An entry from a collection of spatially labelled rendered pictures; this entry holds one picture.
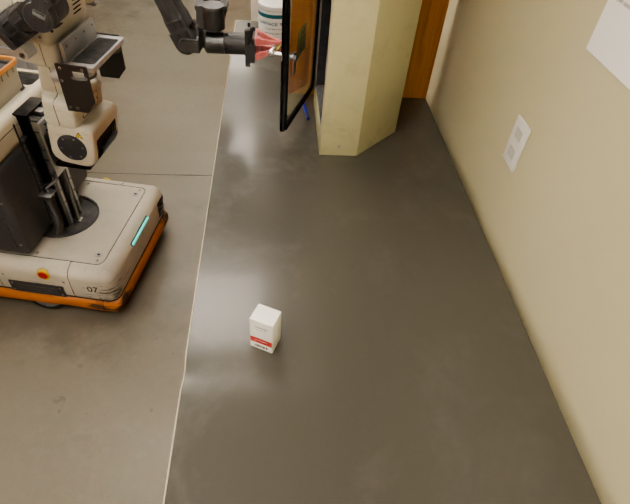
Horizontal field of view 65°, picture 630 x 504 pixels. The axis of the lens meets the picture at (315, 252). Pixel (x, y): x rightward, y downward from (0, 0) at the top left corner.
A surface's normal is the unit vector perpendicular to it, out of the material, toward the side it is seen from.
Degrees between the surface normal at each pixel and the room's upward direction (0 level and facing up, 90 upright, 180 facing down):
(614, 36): 90
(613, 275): 90
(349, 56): 90
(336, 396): 0
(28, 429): 0
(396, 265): 0
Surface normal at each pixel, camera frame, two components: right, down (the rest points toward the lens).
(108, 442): 0.07, -0.71
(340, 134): 0.06, 0.71
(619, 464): -1.00, -0.01
